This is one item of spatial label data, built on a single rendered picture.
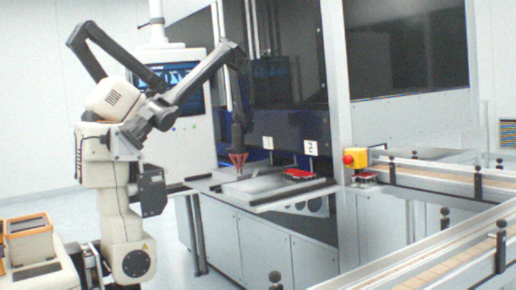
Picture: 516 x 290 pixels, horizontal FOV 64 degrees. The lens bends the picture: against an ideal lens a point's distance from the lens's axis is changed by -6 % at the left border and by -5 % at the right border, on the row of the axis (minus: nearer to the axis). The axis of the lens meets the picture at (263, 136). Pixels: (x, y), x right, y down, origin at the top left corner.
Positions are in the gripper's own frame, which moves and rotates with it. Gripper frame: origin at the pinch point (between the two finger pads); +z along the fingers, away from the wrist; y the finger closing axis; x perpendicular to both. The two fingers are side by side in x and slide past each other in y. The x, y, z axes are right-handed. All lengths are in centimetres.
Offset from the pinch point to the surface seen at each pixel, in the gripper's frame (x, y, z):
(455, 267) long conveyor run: -115, -57, 2
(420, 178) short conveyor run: -81, 10, -1
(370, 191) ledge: -64, 5, 5
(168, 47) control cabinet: 58, 6, -61
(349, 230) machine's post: -51, 11, 23
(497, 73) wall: 0, 498, -57
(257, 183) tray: -14.0, -3.0, 5.4
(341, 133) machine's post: -50, 7, -16
